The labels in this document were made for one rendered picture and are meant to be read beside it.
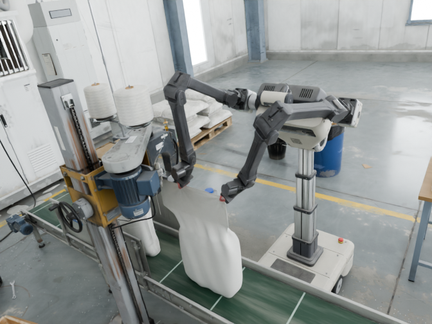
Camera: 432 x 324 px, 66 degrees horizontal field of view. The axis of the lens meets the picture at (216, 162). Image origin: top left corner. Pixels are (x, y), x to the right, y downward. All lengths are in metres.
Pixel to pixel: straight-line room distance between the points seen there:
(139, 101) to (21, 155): 3.14
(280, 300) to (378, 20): 8.06
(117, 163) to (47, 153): 3.21
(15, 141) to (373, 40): 8.00
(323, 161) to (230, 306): 2.23
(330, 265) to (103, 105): 1.81
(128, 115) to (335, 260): 1.75
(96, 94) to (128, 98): 0.26
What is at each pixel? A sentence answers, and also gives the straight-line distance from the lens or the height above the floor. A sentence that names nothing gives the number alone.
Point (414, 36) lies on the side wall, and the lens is 9.35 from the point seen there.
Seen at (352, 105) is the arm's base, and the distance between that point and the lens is 1.68.
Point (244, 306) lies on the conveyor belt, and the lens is 2.14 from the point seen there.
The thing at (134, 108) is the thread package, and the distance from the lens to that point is 1.56.
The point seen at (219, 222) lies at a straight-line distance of 1.89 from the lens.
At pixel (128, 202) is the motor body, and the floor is 1.19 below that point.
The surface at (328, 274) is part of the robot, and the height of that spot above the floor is 0.26.
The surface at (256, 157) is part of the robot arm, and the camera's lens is 1.41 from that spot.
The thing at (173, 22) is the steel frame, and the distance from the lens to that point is 7.76.
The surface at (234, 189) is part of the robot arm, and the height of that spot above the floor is 1.20.
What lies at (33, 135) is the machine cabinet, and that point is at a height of 0.75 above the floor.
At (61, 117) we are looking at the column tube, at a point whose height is 1.62.
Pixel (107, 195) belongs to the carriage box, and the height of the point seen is 1.18.
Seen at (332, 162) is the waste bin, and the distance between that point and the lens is 3.93.
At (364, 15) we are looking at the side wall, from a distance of 9.48.
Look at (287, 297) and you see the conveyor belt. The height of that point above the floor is 0.38.
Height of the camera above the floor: 2.04
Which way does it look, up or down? 27 degrees down
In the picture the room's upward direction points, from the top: 7 degrees counter-clockwise
